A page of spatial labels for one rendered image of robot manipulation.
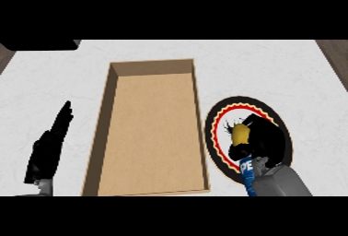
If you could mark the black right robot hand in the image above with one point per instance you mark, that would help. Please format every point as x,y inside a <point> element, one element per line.
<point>259,138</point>

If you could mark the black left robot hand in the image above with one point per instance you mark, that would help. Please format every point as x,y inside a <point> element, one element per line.
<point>47,147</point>

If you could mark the yellow lemon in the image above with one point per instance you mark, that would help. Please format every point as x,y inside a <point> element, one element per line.
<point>240,134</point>

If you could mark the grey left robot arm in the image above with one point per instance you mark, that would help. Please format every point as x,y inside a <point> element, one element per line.
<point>43,188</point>

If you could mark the black red patterned plate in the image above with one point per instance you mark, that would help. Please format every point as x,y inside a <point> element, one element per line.
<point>217,129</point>

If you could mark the open cardboard box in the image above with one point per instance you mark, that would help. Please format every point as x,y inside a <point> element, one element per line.
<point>149,129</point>

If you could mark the blue soda can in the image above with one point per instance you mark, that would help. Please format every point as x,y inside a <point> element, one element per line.
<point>246,175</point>

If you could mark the black appliance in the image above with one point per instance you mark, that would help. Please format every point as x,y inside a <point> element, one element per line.
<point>38,44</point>

